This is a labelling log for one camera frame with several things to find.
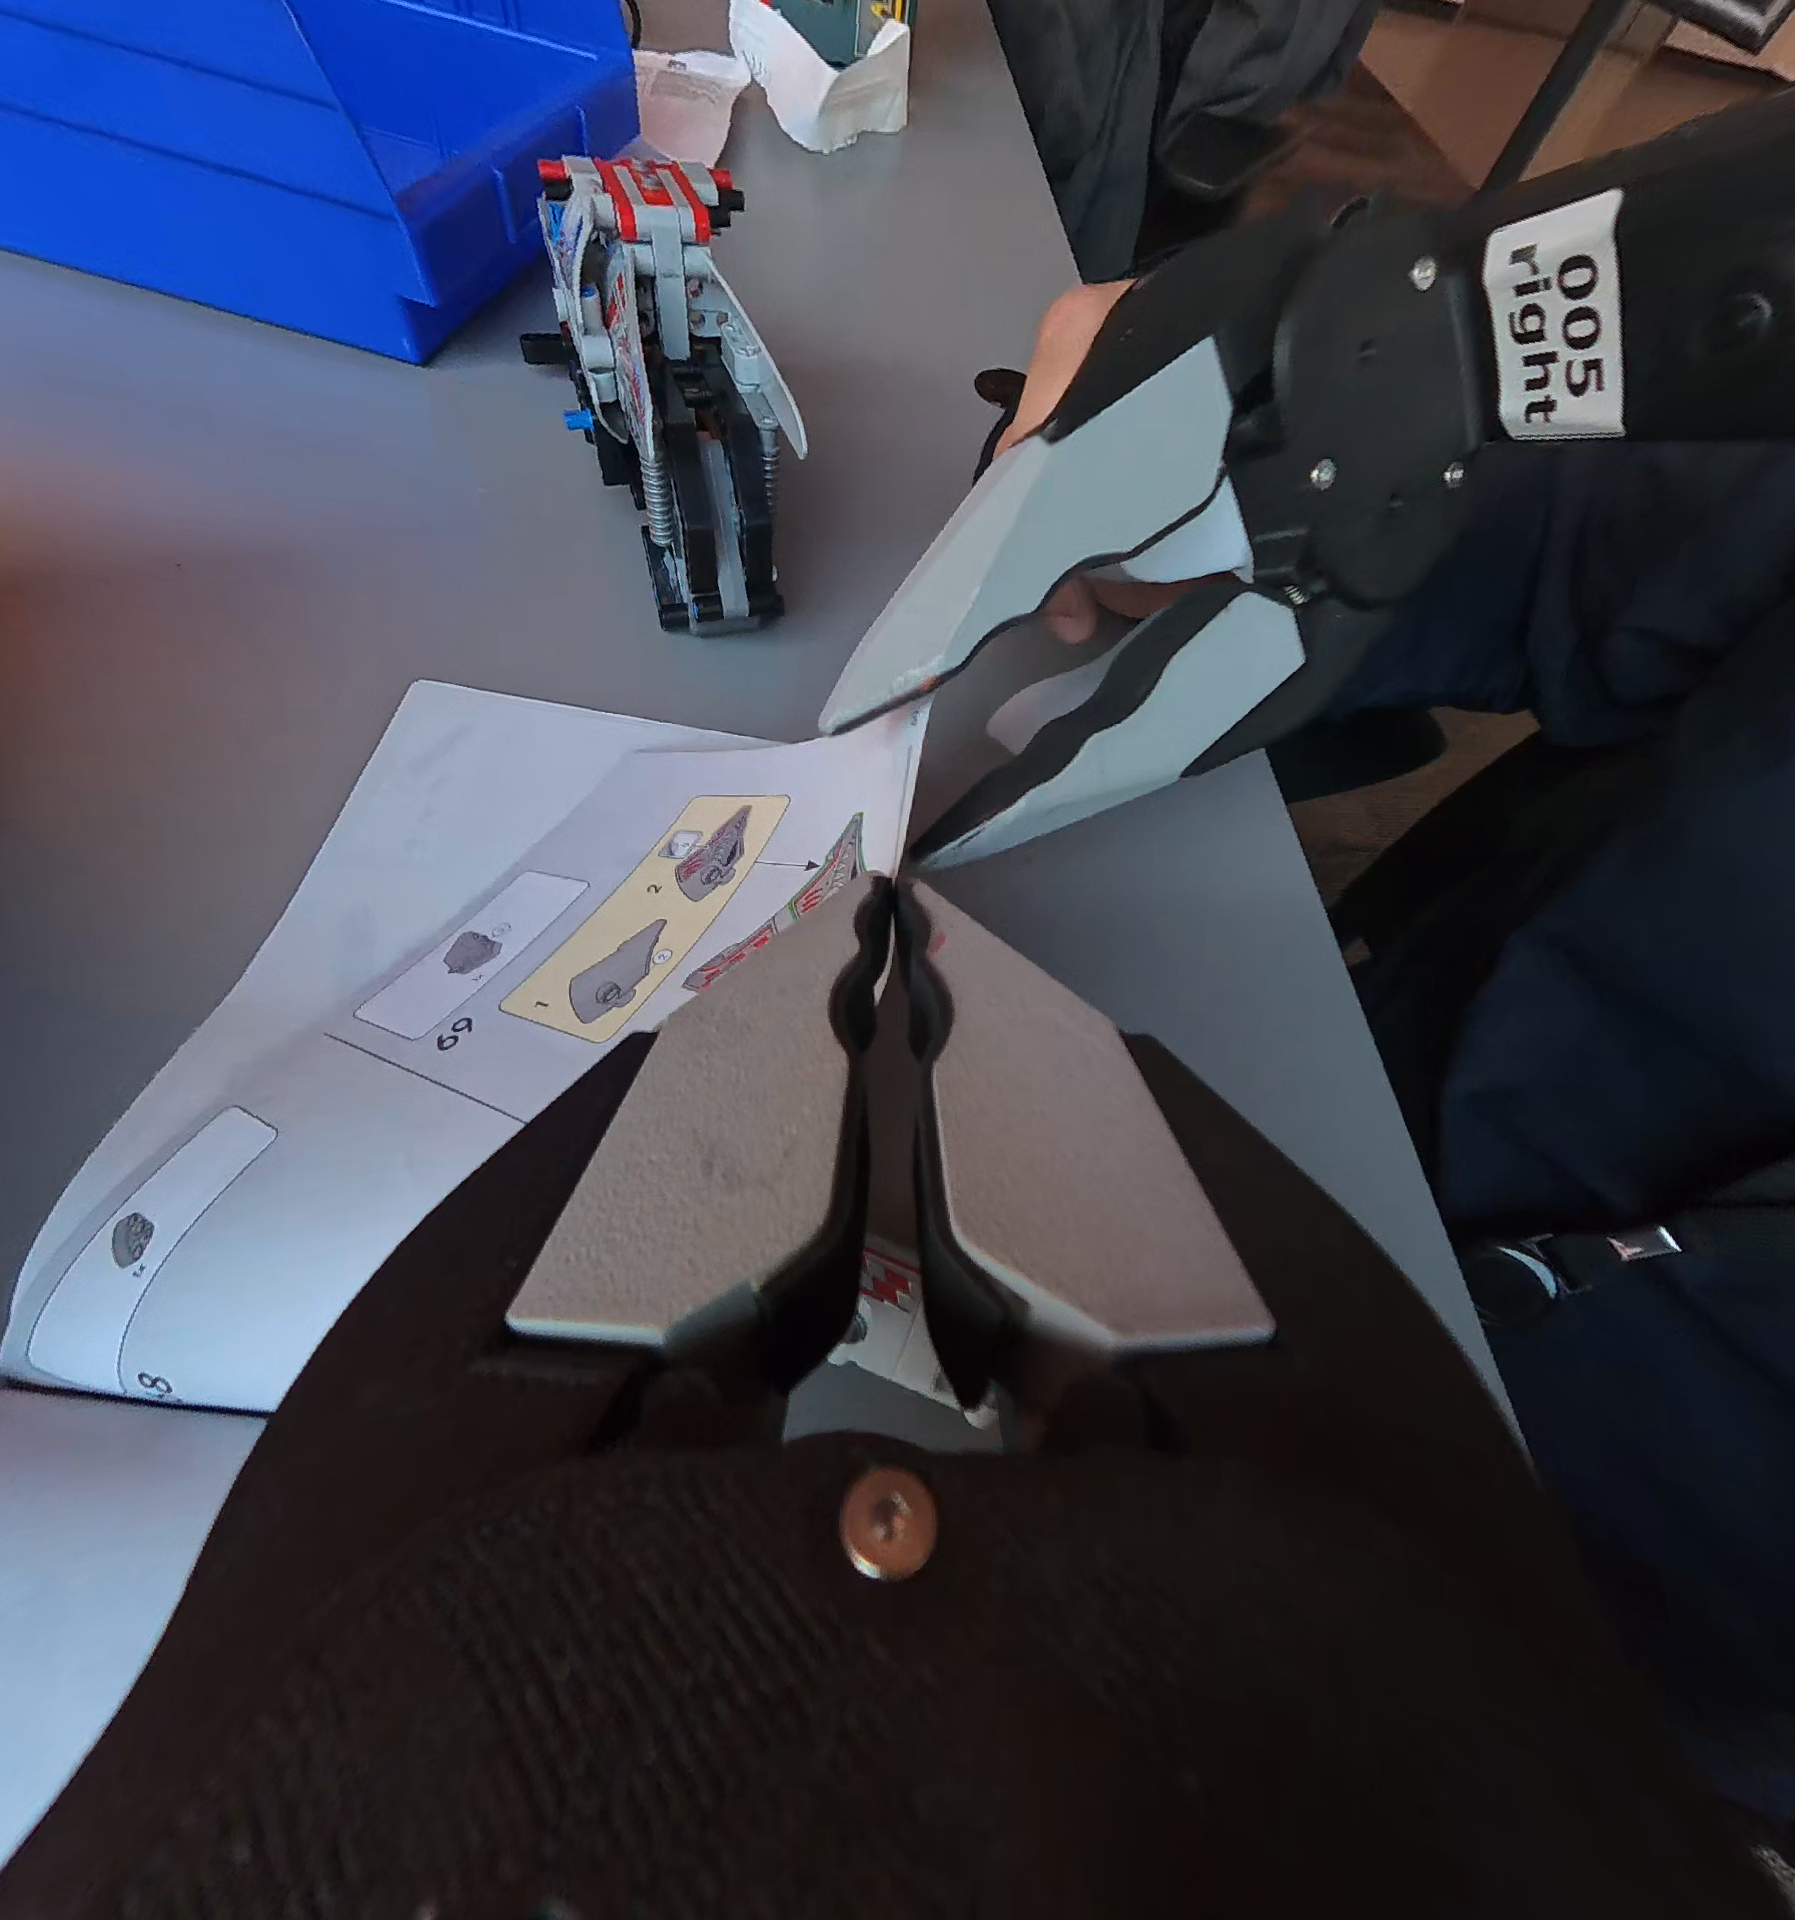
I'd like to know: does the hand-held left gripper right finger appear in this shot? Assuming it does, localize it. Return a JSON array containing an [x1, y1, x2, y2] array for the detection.
[[892, 877, 1278, 1414]]

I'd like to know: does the person's right hand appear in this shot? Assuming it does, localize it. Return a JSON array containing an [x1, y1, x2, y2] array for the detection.
[[982, 276, 1138, 469]]

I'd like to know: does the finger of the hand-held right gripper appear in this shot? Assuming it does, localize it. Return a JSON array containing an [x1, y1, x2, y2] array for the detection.
[[903, 579, 1310, 874], [818, 333, 1260, 741]]

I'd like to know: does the grey red lego model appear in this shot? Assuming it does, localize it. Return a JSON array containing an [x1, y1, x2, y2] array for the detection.
[[518, 155, 807, 638]]

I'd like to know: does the black strap with buckle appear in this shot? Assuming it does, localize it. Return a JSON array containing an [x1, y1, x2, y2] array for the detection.
[[1459, 1132, 1795, 1330]]

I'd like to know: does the black metal rod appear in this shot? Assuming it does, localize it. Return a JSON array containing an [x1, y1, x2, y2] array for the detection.
[[1480, 0, 1649, 197]]

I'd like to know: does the blue plastic bin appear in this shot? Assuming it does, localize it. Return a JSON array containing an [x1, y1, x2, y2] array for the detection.
[[0, 0, 643, 367]]

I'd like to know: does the pale pink paper bag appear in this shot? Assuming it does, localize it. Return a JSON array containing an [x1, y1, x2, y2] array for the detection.
[[629, 47, 756, 166]]

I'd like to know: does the dark teal printed packet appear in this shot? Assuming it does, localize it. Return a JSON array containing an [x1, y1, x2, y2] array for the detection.
[[776, 0, 920, 69]]

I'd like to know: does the dark cloth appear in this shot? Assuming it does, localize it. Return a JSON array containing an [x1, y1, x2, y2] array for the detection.
[[987, 0, 1386, 288]]

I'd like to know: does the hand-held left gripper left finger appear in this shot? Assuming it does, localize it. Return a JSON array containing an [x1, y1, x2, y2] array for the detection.
[[505, 875, 899, 1389]]

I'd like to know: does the white instruction booklet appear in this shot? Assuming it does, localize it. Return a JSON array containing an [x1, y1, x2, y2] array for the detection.
[[0, 680, 937, 1415]]

